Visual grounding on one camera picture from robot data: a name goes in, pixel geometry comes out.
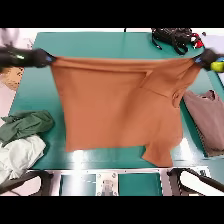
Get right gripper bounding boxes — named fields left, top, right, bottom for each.
left=194, top=48, right=218, bottom=72

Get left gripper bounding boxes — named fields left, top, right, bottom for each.
left=32, top=48, right=57, bottom=69

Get orange T-shirt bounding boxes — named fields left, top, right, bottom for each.
left=49, top=55, right=203, bottom=168

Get small red object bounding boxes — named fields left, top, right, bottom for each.
left=194, top=33, right=205, bottom=49

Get grey-brown garment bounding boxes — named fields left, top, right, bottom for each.
left=182, top=89, right=224, bottom=158

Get dark green garment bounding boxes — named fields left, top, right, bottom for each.
left=0, top=110, right=55, bottom=148

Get pale green garment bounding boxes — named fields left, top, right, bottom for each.
left=0, top=134, right=47, bottom=185

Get black strap bundle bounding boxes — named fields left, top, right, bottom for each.
left=151, top=27, right=204, bottom=56

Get silver frame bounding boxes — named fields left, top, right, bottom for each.
left=42, top=167, right=214, bottom=197

